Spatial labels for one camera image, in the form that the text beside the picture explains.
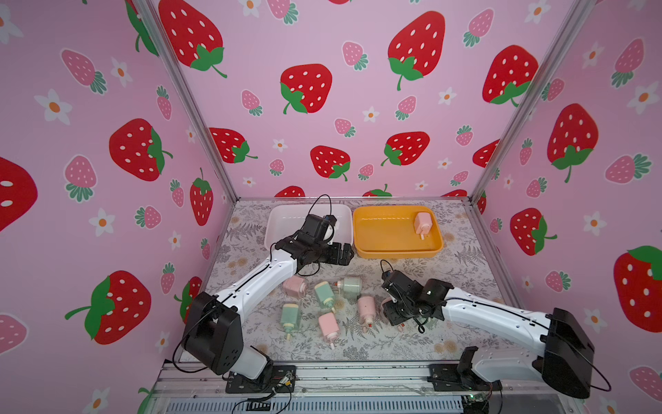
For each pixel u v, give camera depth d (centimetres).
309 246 63
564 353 39
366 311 79
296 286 86
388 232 111
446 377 74
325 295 85
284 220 111
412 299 60
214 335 42
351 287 85
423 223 104
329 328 78
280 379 72
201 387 73
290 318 79
